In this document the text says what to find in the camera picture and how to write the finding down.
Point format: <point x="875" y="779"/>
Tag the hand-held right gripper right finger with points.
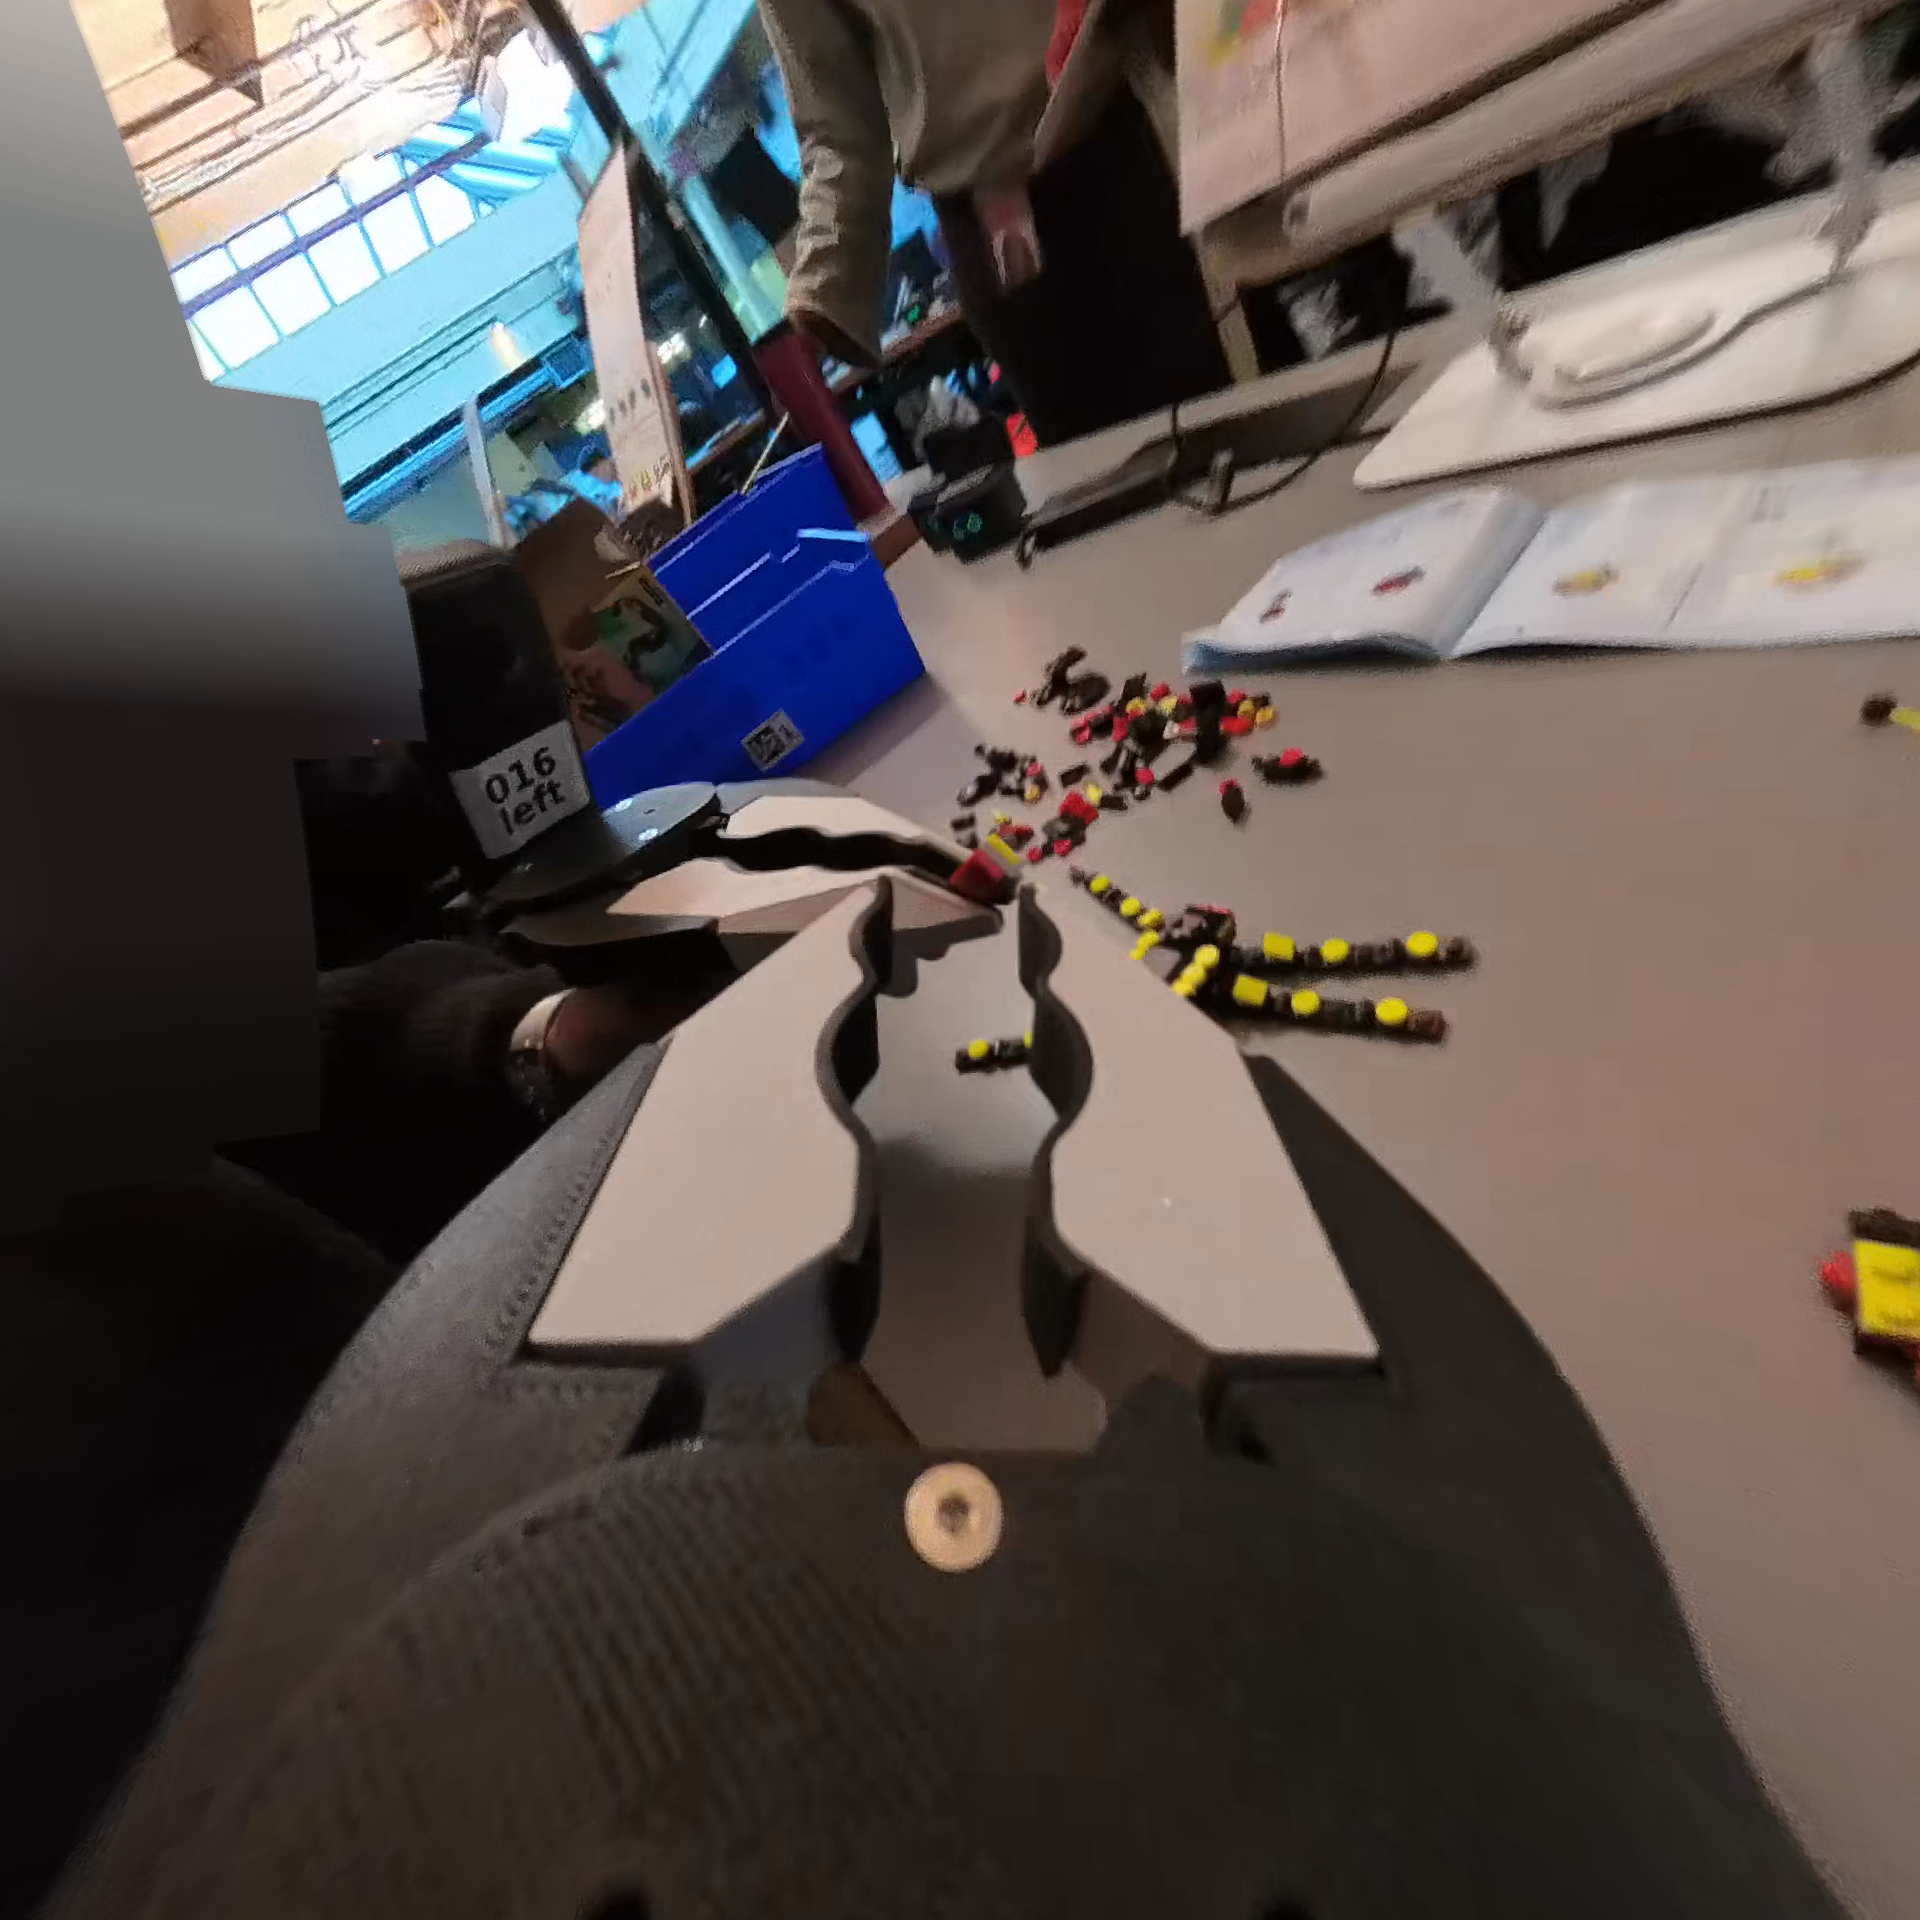
<point x="1200" y="1200"/>

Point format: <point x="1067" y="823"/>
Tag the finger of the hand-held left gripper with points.
<point x="826" y="819"/>
<point x="721" y="896"/>

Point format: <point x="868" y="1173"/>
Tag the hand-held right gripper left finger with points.
<point x="705" y="1186"/>

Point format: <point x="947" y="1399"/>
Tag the small red lego brick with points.
<point x="979" y="875"/>

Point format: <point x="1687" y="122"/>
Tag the yellow black lego spider model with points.
<point x="1275" y="949"/>

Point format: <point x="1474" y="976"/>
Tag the pile of lego pieces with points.
<point x="1140" y="735"/>

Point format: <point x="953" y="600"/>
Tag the black yellow red lego assembly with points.
<point x="1883" y="1290"/>

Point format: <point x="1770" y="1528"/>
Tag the person's left forearm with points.
<point x="421" y="1034"/>

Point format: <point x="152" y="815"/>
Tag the black red lego hinge piece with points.
<point x="1288" y="766"/>

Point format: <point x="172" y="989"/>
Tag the lego instruction booklet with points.
<point x="1499" y="586"/>

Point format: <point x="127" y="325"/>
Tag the person's left hand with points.
<point x="609" y="1029"/>

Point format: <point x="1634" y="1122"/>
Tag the open cardboard box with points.
<point x="600" y="630"/>

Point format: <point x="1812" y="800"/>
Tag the blue bin with label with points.
<point x="811" y="661"/>

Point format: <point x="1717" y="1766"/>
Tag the blue storage bin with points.
<point x="750" y="517"/>

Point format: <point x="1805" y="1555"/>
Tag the black device with green light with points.
<point x="968" y="503"/>

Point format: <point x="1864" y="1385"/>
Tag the beige standing sign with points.
<point x="629" y="331"/>

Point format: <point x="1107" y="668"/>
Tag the white document stand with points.
<point x="1652" y="377"/>

